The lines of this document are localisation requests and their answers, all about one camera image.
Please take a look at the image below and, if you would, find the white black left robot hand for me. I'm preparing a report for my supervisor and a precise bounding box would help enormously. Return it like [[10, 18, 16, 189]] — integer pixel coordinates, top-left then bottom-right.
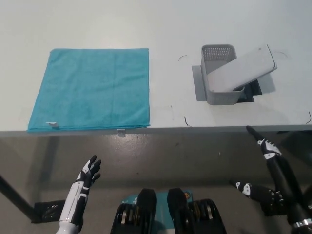
[[59, 155, 102, 225]]

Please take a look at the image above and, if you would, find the white rectangular box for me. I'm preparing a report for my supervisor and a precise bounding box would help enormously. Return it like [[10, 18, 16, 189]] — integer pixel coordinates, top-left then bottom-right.
[[206, 43, 278, 92]]

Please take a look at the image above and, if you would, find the teal microfiber cloth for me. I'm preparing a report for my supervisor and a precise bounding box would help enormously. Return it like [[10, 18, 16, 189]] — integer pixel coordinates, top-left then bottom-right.
[[27, 47, 151, 133]]

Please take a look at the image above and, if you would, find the grey perforated plastic basket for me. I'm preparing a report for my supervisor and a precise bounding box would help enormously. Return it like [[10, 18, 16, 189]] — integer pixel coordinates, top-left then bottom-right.
[[200, 44, 245, 106]]

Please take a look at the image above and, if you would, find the black table leg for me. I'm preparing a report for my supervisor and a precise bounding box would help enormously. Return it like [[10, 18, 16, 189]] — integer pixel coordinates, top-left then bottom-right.
[[0, 174, 41, 223]]

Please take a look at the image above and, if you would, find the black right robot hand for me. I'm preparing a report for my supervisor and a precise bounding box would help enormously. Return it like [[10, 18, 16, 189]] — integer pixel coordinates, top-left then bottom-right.
[[235, 125, 312, 226]]

